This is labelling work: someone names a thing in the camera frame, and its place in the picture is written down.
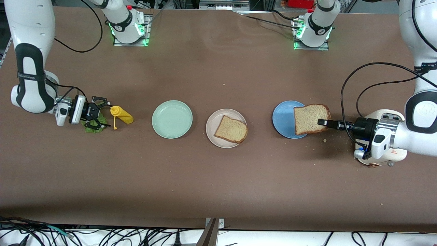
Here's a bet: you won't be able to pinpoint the green lettuce leaf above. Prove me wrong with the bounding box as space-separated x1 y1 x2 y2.
84 113 108 134

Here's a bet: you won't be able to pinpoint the yellow squeeze bottle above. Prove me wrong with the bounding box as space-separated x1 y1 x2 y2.
110 106 134 131

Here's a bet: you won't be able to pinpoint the brown bread slice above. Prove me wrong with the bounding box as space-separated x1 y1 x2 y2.
294 104 332 135
214 115 248 144

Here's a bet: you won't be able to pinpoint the blue plate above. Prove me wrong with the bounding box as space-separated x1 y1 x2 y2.
272 100 313 139

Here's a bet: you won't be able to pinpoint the green plate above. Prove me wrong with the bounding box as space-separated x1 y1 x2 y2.
152 100 193 139

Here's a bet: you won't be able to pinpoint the beige plate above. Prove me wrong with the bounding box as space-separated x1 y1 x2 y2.
206 108 248 149

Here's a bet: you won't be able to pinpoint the white toaster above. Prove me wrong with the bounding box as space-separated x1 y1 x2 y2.
355 109 408 168

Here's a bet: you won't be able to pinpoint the red box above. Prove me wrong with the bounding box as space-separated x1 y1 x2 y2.
287 0 316 9

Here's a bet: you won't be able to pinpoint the grey equipment box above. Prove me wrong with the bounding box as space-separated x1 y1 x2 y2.
199 0 250 11

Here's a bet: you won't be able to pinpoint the grey metal bar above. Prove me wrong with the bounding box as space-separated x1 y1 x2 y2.
196 219 218 246

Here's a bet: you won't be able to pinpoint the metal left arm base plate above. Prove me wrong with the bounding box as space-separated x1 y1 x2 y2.
292 17 330 51

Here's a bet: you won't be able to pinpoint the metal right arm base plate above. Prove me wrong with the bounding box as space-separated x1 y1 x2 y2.
113 14 151 46

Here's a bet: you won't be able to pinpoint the teal floor cable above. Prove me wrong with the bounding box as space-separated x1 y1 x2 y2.
45 224 74 239

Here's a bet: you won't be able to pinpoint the black cable on table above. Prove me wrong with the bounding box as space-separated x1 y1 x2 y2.
234 10 304 31

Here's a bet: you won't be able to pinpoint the tangled black floor cables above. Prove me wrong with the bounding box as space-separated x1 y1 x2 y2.
0 216 192 246

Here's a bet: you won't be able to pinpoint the silver table bracket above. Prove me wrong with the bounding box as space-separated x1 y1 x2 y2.
205 218 225 229

